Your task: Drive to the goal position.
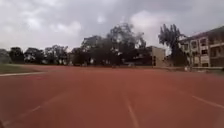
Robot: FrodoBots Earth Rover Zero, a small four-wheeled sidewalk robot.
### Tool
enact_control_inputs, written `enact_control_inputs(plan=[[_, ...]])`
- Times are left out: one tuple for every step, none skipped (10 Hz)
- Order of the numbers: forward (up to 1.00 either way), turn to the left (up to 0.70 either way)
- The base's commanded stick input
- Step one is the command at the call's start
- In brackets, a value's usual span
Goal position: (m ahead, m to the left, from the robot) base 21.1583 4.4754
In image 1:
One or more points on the grass field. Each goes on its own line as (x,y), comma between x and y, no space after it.
(11,68)

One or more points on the row of trees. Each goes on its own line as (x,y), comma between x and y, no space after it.
(100,50)

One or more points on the tall dark tree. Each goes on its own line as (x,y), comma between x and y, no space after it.
(171,40)

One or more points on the beige multi-storey building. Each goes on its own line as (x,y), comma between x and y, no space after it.
(205,50)

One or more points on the pale kerb strip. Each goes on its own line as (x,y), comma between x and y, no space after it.
(20,74)

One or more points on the small beige building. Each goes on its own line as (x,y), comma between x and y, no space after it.
(156,56)

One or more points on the red running track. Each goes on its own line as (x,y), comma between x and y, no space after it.
(100,93)

